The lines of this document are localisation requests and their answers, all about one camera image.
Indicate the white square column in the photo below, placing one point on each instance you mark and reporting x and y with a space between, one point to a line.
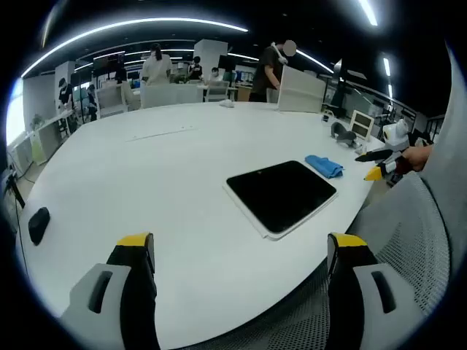
209 54

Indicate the long curved ceiling light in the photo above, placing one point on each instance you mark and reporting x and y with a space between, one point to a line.
127 25

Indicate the small wooden picture frame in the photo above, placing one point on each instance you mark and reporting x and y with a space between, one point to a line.
362 124

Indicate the small ceiling light strip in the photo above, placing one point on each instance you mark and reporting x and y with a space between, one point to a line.
386 66

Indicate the grey curved headset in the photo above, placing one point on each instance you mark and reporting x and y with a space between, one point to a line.
344 135

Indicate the white side desk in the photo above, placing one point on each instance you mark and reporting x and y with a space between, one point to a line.
40 138

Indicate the person's grey shirt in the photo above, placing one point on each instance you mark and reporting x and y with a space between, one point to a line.
452 146

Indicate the blue cleaning cloth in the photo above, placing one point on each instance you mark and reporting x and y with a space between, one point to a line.
324 166

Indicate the black oblong case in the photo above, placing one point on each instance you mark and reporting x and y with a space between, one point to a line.
39 226

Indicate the white office chair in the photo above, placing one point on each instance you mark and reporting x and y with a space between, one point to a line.
111 102
217 91

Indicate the grey mesh office chair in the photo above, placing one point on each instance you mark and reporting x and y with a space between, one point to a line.
412 226

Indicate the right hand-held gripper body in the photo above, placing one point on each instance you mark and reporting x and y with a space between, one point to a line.
396 136

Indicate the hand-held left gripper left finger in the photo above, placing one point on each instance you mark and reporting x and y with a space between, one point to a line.
91 291

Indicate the person's right hand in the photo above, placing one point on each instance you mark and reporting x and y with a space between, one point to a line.
419 156

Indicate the white upright panel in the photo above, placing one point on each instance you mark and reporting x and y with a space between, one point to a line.
301 91

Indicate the short ceiling light strip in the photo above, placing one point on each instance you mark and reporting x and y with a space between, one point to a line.
368 12

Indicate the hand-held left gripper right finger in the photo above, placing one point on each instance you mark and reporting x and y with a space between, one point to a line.
379 299

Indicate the white crumpled cloth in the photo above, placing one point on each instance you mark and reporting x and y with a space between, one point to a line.
227 103

